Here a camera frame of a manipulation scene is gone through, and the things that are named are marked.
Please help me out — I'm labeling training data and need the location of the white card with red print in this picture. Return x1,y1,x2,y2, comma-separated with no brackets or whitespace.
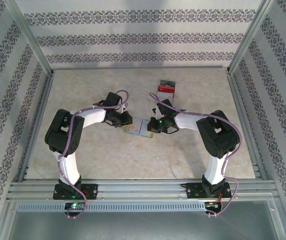
129,118,143,135

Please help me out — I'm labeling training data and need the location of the grey-green card holder wallet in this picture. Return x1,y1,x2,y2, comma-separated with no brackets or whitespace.
123,116,155,139

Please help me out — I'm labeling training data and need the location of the white VIP card stack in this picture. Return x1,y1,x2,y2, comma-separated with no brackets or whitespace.
156,91,175,104

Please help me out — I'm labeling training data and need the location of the red card stack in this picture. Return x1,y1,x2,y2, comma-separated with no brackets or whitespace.
157,85,176,94

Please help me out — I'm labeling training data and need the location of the dark grey card stack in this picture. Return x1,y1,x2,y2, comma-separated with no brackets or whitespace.
159,79,177,87

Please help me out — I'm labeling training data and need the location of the red and grey packet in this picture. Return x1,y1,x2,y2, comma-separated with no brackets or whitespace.
155,79,177,105

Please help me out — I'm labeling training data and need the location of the small lit controller board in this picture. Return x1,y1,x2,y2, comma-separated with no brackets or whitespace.
65,202,85,211
204,200,223,210

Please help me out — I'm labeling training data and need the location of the grey metal sheet panel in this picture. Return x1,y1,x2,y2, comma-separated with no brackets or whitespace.
0,199,286,240

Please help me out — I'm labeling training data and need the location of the thin black wire loop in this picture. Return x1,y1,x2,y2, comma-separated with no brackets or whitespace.
164,124,181,135

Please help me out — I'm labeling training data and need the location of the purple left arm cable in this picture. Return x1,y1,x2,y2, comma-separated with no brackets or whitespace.
57,89,130,220

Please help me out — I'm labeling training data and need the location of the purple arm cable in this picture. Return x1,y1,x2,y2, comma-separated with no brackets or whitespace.
57,89,130,220
149,91,243,218

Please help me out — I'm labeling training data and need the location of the aluminium frame rail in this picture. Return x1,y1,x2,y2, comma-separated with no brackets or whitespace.
6,178,281,201
15,69,56,183
224,69,269,181
50,65,232,72

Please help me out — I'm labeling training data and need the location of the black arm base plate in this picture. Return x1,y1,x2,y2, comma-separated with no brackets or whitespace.
186,182,232,200
52,183,99,201

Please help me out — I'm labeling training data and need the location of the slotted metal cable duct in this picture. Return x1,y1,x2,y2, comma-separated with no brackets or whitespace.
16,201,207,213

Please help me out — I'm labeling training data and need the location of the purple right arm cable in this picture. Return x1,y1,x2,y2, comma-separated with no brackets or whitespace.
149,91,243,218

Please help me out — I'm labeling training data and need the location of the aluminium frame post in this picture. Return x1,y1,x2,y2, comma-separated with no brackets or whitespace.
4,0,54,74
228,0,276,73

